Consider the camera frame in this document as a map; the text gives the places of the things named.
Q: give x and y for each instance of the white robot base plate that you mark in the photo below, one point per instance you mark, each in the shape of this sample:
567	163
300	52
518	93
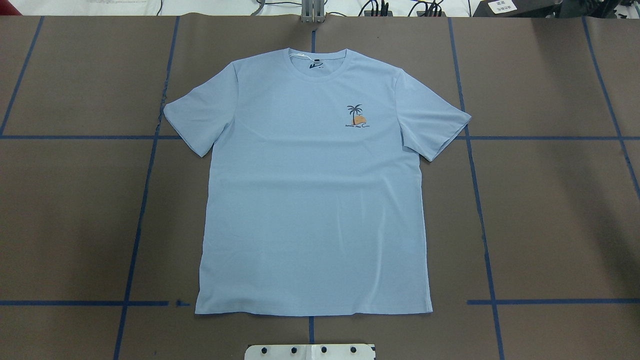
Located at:
337	351

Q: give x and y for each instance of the aluminium frame post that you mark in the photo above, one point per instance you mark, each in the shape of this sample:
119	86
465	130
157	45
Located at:
313	11

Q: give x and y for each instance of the black box with label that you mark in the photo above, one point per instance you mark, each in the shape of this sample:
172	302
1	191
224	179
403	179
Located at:
516	8

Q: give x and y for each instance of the light blue t-shirt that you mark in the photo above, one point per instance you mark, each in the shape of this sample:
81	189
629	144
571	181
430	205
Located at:
315	197

